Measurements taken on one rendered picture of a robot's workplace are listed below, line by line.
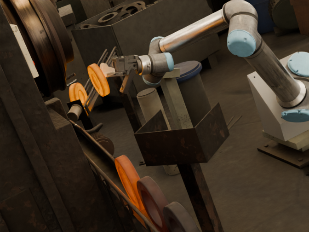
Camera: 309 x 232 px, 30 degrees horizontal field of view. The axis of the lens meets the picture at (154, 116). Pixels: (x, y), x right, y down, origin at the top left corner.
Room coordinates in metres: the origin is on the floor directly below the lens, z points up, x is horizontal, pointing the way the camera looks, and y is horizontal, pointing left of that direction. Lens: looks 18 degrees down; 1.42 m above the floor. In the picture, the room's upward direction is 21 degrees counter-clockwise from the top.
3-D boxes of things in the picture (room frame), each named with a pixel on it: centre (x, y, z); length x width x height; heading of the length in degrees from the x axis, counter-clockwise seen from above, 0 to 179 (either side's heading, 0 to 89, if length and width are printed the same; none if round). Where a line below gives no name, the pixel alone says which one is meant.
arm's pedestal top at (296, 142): (2.87, -0.73, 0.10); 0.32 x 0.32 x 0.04; 17
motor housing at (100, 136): (2.73, 0.32, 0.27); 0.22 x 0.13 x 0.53; 17
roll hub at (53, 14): (2.40, 0.26, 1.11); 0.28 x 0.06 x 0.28; 17
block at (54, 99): (2.59, 0.44, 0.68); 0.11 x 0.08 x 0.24; 107
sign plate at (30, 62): (2.01, 0.36, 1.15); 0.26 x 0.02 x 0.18; 17
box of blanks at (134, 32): (5.09, -0.14, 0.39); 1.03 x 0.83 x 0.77; 122
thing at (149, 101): (3.15, 0.00, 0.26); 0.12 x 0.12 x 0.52
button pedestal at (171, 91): (3.24, -0.14, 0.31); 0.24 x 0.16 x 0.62; 17
